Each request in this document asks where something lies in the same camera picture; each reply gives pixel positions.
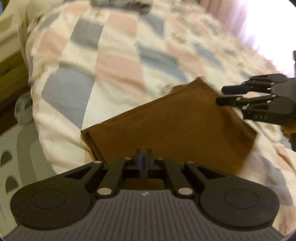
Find checkered pastel quilt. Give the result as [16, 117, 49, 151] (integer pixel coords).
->
[26, 1, 295, 235]

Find patterned floor mat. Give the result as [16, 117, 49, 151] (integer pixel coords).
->
[1, 123, 55, 237]

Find pink sheer curtain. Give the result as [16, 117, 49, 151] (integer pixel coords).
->
[197, 0, 246, 38]

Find brown long-sleeve shirt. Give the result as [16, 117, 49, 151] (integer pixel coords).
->
[80, 77, 258, 190]

